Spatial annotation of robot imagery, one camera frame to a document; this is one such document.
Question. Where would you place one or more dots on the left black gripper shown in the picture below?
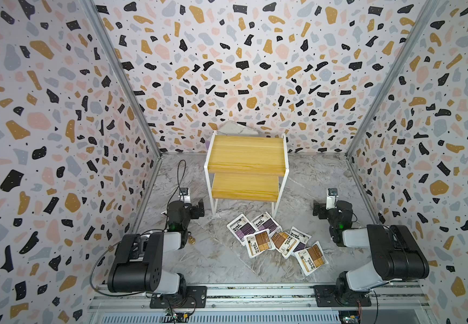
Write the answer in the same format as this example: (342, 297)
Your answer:
(194, 214)

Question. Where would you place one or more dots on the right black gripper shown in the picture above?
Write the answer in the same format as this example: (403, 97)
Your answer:
(321, 207)

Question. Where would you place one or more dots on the brown coffee bag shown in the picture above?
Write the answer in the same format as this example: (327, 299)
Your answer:
(311, 258)
(284, 243)
(258, 242)

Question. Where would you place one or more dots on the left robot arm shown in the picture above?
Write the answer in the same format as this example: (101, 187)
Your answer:
(137, 266)

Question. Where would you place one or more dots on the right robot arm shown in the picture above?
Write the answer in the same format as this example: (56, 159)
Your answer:
(395, 255)

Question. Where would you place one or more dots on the purple coffee bag right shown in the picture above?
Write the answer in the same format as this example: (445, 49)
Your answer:
(302, 237)

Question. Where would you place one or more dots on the purple coffee bag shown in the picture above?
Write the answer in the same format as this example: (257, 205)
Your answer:
(241, 227)
(266, 222)
(302, 237)

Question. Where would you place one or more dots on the purple coffee bag left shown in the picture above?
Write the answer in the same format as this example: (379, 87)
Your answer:
(241, 227)

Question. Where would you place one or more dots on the purple coffee bag middle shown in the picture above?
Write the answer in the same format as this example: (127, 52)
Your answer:
(266, 222)

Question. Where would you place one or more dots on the two-tier wooden shelf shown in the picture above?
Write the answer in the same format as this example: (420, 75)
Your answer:
(246, 168)

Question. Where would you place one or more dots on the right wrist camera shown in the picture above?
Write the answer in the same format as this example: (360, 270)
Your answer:
(331, 198)

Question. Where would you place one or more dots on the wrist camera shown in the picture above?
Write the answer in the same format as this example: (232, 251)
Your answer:
(184, 195)
(331, 198)

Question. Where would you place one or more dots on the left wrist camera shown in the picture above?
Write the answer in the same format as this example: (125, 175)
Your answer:
(184, 195)

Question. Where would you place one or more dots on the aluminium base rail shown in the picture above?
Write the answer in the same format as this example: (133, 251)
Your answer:
(268, 303)

